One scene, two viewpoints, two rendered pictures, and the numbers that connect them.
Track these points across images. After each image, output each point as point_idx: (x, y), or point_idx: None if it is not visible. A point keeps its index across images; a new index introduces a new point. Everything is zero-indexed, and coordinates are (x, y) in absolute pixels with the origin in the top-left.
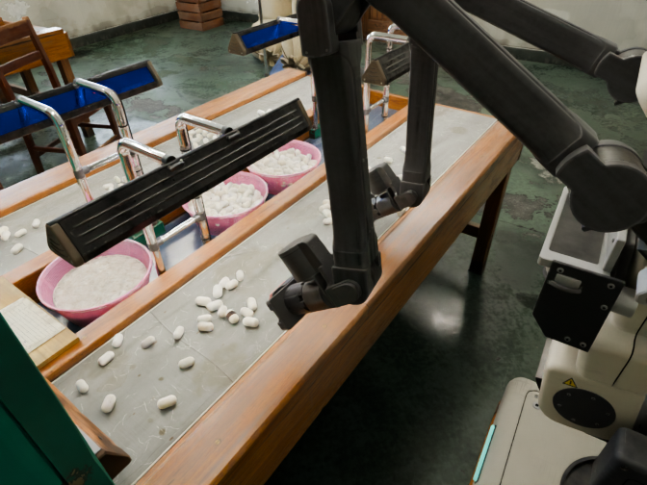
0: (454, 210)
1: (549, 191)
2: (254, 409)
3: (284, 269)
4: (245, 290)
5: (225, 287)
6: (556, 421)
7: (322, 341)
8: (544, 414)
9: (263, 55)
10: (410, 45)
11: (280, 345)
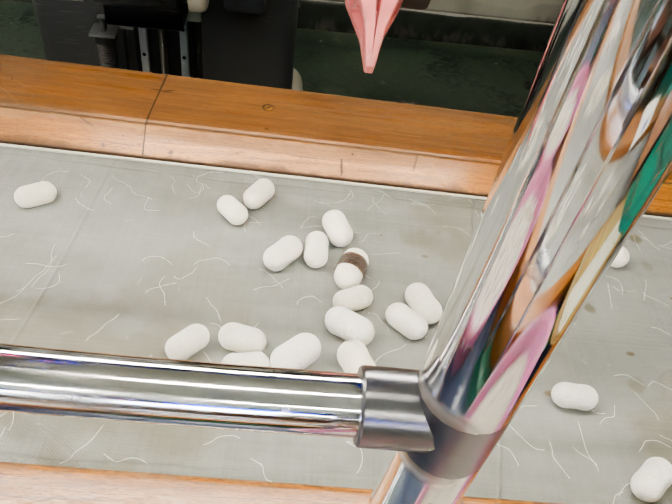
0: None
1: None
2: (496, 129)
3: (91, 263)
4: (233, 309)
5: (265, 343)
6: (208, 3)
7: (305, 101)
8: (205, 9)
9: None
10: None
11: (364, 143)
